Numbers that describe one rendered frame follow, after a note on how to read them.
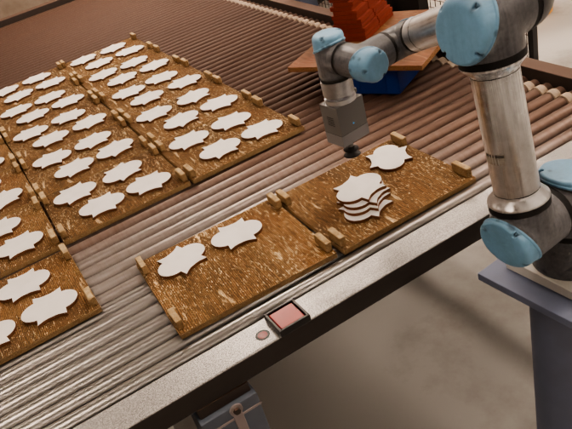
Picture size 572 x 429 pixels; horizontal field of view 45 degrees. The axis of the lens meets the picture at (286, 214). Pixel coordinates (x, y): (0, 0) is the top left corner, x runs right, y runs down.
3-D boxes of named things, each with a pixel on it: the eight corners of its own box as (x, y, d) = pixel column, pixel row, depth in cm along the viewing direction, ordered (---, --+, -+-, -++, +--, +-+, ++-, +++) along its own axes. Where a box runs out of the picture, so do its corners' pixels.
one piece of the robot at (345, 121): (335, 73, 167) (348, 132, 176) (308, 88, 164) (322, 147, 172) (363, 79, 160) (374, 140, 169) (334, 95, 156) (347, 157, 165)
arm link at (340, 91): (313, 81, 161) (339, 67, 164) (317, 99, 163) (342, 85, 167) (334, 87, 155) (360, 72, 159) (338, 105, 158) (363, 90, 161)
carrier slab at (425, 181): (476, 182, 175) (476, 176, 174) (345, 255, 162) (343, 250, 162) (393, 142, 203) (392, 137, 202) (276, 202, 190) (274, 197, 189)
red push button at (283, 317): (306, 320, 147) (305, 315, 147) (283, 334, 146) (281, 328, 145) (292, 306, 152) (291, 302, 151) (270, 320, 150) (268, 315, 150)
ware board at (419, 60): (471, 11, 248) (471, 6, 247) (422, 70, 215) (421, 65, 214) (348, 18, 275) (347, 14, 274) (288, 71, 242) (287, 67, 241)
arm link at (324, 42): (325, 41, 149) (302, 37, 155) (335, 88, 155) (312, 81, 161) (352, 28, 152) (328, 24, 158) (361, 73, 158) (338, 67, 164)
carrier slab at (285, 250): (338, 257, 162) (336, 252, 162) (181, 340, 151) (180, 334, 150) (273, 202, 191) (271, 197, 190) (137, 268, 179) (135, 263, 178)
